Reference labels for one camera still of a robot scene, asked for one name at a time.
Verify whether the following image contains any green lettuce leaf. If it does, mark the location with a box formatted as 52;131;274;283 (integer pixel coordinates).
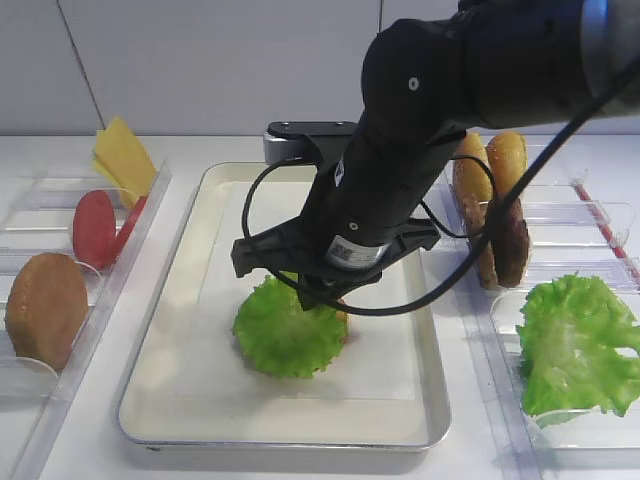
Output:
516;274;639;417
232;275;344;379

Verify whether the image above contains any right dark meat patty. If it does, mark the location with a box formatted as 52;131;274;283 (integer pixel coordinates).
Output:
492;199;530;288

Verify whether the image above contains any white metal tray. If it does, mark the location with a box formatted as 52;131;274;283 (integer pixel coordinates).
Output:
118;162;451;452

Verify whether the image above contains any black camera cable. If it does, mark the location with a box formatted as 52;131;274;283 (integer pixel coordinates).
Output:
241;64;640;317

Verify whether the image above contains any right clear acrylic rack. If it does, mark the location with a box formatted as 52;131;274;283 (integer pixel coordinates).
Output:
451;139;639;479

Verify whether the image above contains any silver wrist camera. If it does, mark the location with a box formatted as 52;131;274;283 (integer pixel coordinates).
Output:
263;121;357;165

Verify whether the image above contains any yellow cheese slice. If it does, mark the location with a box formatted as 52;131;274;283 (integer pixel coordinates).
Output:
94;116;157;210
92;149;119;186

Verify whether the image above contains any left sesame bun half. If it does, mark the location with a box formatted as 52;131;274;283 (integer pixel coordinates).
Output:
453;133;493;236

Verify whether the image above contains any left red tomato slice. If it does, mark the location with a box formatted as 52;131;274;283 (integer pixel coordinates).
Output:
72;190;116;270

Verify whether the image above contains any sesame bun half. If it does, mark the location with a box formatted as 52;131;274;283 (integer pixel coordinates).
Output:
453;133;493;236
486;131;528;200

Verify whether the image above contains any left clear acrylic rack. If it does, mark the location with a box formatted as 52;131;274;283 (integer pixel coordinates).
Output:
1;162;172;479

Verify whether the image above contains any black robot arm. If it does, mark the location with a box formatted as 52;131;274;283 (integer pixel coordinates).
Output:
231;1;639;308

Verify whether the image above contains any front yellow cheese slice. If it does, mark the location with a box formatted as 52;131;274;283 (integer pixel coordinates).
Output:
94;116;157;210

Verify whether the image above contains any right red tomato slice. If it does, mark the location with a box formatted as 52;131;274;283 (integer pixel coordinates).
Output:
107;196;147;266

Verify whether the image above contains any right sesame bun half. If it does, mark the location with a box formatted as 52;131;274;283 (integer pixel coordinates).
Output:
486;131;528;200

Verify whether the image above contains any rear yellow cheese slice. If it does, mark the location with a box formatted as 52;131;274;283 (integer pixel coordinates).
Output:
92;149;119;186

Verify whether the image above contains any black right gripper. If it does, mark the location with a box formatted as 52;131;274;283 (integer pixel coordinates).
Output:
231;120;440;311

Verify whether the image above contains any red tomato slice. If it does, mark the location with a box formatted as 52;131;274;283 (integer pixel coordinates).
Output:
107;196;147;266
72;190;116;270

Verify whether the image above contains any clear acrylic rack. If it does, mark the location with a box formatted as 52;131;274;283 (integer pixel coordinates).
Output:
451;139;639;479
1;162;172;479

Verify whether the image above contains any toasted bread slice on tray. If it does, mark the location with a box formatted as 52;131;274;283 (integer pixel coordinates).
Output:
335;310;355;345

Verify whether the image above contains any left brown meat patty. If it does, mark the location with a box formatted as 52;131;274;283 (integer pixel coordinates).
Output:
476;242;498;290

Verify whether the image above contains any brown bun slice in left rack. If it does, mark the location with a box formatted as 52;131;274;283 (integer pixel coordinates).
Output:
5;253;88;372

